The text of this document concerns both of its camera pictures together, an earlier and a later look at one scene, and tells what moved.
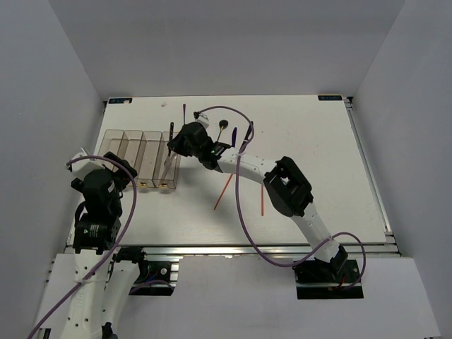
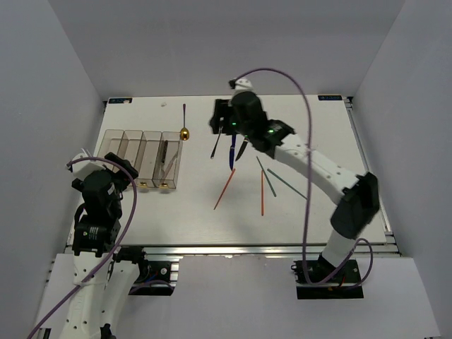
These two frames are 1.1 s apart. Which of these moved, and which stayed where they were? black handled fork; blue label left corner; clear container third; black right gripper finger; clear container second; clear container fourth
Moved: black right gripper finger; black handled fork
Stayed: clear container fourth; clear container second; blue label left corner; clear container third
